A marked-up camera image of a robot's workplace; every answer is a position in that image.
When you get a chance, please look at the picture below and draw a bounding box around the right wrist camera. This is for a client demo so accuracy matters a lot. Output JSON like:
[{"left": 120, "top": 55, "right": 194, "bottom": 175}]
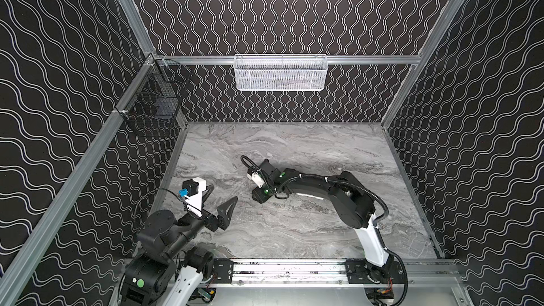
[{"left": 247, "top": 172, "right": 266, "bottom": 188}]

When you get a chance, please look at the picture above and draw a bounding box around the white wire mesh basket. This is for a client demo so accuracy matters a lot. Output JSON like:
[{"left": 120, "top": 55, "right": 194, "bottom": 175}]
[{"left": 233, "top": 54, "right": 329, "bottom": 92}]

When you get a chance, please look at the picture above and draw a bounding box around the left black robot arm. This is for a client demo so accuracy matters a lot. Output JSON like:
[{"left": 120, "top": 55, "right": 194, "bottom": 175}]
[{"left": 116, "top": 179, "right": 238, "bottom": 305}]

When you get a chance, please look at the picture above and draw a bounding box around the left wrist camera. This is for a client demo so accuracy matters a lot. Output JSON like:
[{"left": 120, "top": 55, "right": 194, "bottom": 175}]
[{"left": 178, "top": 177, "right": 206, "bottom": 218}]

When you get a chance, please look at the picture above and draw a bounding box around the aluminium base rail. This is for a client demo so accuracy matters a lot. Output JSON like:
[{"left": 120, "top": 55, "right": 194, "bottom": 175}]
[{"left": 200, "top": 259, "right": 460, "bottom": 288}]

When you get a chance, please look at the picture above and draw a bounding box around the white pen yellow tip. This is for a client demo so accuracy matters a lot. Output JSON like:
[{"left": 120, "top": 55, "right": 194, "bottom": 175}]
[{"left": 296, "top": 194, "right": 320, "bottom": 199}]

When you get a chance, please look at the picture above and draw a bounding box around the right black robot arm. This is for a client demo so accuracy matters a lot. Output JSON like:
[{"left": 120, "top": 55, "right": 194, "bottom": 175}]
[{"left": 241, "top": 156, "right": 392, "bottom": 269}]

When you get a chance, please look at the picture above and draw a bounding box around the black wire mesh basket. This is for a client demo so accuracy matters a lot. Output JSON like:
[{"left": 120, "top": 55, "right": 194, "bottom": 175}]
[{"left": 121, "top": 59, "right": 194, "bottom": 139}]

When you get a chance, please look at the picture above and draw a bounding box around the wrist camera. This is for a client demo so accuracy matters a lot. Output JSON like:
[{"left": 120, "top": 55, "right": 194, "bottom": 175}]
[
  {"left": 178, "top": 177, "right": 206, "bottom": 218},
  {"left": 247, "top": 172, "right": 266, "bottom": 188}
]

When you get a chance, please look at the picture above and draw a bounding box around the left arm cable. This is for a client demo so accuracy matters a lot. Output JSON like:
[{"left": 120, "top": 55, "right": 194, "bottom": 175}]
[{"left": 131, "top": 186, "right": 205, "bottom": 239}]

